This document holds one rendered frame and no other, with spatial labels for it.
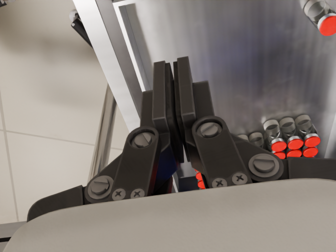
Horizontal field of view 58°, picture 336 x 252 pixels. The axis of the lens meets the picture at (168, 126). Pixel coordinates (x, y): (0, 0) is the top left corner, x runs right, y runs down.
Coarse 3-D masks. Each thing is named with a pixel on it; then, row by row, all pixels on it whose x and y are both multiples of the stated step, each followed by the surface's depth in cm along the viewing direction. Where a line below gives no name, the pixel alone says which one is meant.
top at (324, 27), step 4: (328, 16) 29; (332, 16) 29; (324, 20) 29; (328, 20) 29; (332, 20) 29; (320, 24) 30; (324, 24) 29; (328, 24) 29; (332, 24) 30; (320, 28) 30; (324, 28) 30; (328, 28) 30; (332, 28) 30; (320, 32) 30; (324, 32) 30; (328, 32) 30; (332, 32) 30
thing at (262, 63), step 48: (144, 0) 32; (192, 0) 32; (240, 0) 32; (288, 0) 32; (144, 48) 36; (192, 48) 36; (240, 48) 36; (288, 48) 36; (240, 96) 42; (288, 96) 42
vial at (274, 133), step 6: (270, 120) 44; (276, 120) 45; (264, 126) 45; (270, 126) 44; (276, 126) 44; (270, 132) 43; (276, 132) 43; (270, 138) 43; (276, 138) 42; (282, 138) 43; (270, 144) 43; (276, 144) 42; (282, 144) 42; (276, 150) 43
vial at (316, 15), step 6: (312, 0) 32; (318, 0) 31; (324, 0) 31; (306, 6) 32; (312, 6) 31; (318, 6) 31; (324, 6) 30; (330, 6) 31; (306, 12) 32; (312, 12) 31; (318, 12) 30; (324, 12) 30; (330, 12) 30; (312, 18) 31; (318, 18) 30; (324, 18) 29; (318, 24) 30
